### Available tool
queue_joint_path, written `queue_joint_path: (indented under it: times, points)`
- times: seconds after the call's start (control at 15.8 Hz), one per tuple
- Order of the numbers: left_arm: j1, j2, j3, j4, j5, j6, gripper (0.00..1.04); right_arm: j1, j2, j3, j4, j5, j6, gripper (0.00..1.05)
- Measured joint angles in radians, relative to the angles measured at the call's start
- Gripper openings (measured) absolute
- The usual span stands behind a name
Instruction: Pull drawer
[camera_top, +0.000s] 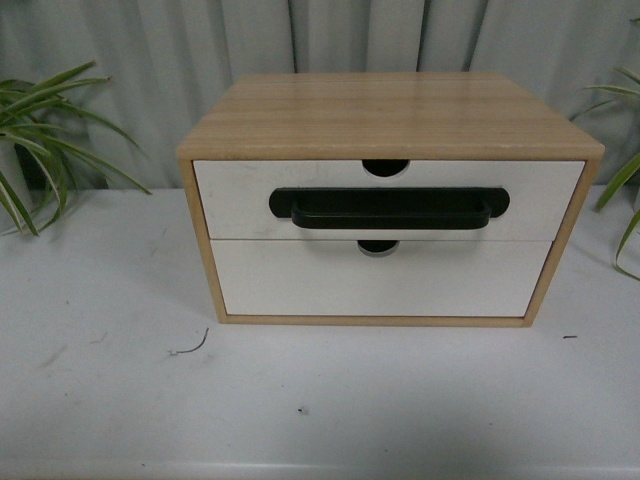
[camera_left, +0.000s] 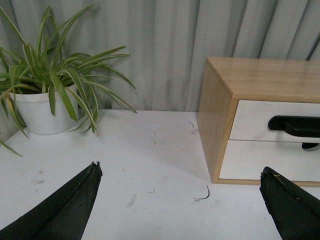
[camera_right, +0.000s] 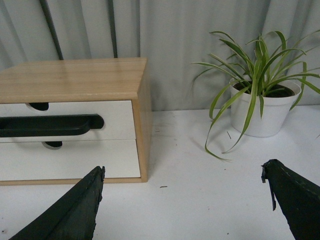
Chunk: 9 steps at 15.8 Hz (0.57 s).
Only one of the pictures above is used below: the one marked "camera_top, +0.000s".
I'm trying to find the black drawer handle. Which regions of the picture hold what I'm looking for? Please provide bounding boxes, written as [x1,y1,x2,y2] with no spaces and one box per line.
[269,187,511,230]

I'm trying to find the white drawer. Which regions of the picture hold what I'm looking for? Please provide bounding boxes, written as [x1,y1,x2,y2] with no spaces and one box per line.
[194,160,584,241]
[211,240,550,317]

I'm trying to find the light wooden drawer cabinet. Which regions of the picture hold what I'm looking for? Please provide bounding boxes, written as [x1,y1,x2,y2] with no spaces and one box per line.
[177,73,604,327]

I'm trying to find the grey corrugated backdrop curtain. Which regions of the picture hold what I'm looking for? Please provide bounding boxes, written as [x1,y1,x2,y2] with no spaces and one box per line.
[1,1,639,188]

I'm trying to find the green spider plant left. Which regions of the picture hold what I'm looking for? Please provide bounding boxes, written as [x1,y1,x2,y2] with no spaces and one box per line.
[1,60,151,237]

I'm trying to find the green spider plant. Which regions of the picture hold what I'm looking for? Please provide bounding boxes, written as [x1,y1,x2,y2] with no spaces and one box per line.
[571,66,639,281]
[1,60,151,237]

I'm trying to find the green spider plant right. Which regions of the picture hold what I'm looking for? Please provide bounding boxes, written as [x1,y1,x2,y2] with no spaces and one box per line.
[571,66,639,281]

